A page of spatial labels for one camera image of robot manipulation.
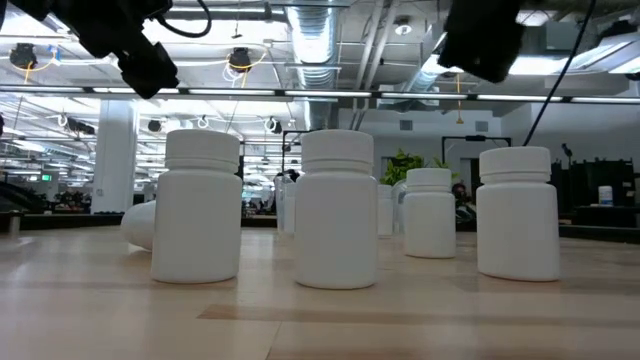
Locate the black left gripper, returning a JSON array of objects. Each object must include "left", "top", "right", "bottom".
[{"left": 52, "top": 0, "right": 180, "bottom": 100}]

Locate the clear plastic basket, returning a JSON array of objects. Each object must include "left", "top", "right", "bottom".
[{"left": 273, "top": 174, "right": 416, "bottom": 237}]

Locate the long ceiling light strip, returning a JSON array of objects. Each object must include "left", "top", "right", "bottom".
[{"left": 0, "top": 85, "right": 640, "bottom": 105}]

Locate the white building column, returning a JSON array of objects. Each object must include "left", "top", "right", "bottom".
[{"left": 91, "top": 98, "right": 139, "bottom": 215}]

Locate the green plant in white pot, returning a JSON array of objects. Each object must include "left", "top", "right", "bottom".
[{"left": 379, "top": 148, "right": 461, "bottom": 187}]

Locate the person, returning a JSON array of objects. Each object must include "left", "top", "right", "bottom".
[{"left": 451, "top": 182, "right": 476, "bottom": 221}]

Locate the black partition panel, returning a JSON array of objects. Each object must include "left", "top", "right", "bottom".
[{"left": 560, "top": 158, "right": 637, "bottom": 226}]

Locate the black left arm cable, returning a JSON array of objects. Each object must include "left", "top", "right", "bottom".
[{"left": 154, "top": 0, "right": 212, "bottom": 40}]

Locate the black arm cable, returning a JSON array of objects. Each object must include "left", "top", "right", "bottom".
[
  {"left": 522, "top": 0, "right": 597, "bottom": 147},
  {"left": 154, "top": 0, "right": 212, "bottom": 40}
]

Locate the silver ventilation duct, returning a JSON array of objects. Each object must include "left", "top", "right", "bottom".
[
  {"left": 287, "top": 0, "right": 346, "bottom": 131},
  {"left": 399, "top": 19, "right": 451, "bottom": 96}
]

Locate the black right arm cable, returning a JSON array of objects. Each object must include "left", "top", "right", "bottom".
[{"left": 522, "top": 0, "right": 597, "bottom": 147}]

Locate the black ceiling cable reel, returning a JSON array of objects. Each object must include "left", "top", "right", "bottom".
[
  {"left": 9, "top": 42, "right": 39, "bottom": 70},
  {"left": 228, "top": 46, "right": 253, "bottom": 73}
]

